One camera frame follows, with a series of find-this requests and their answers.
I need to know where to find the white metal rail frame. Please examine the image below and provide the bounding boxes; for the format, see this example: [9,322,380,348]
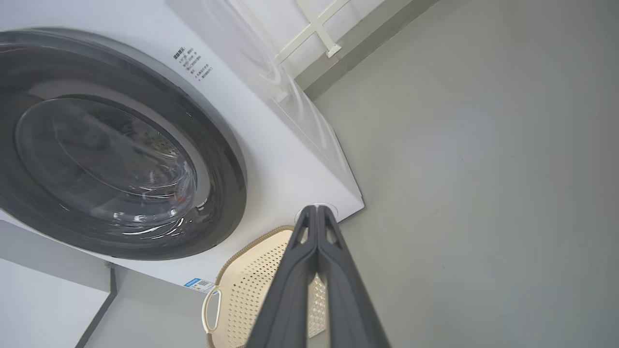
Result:
[273,0,351,66]

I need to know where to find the washing machine glass door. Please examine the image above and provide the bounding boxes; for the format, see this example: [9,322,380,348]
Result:
[0,28,247,261]

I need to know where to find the stainless steel washing machine drum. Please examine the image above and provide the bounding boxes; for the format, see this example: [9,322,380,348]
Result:
[15,98,196,225]

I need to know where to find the white front-load washing machine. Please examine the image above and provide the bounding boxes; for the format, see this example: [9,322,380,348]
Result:
[0,0,365,293]

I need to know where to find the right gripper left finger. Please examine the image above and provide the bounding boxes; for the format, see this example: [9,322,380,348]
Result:
[247,205,318,348]

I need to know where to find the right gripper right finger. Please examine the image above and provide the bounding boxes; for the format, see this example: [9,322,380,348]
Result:
[317,205,391,348]

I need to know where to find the round white filter cover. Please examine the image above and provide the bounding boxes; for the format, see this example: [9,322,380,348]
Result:
[294,203,338,224]

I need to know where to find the cream perforated laundry basket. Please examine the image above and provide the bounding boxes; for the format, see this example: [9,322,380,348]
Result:
[202,225,329,348]

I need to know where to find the blue energy label sticker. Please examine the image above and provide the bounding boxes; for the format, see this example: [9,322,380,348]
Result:
[184,277,216,293]

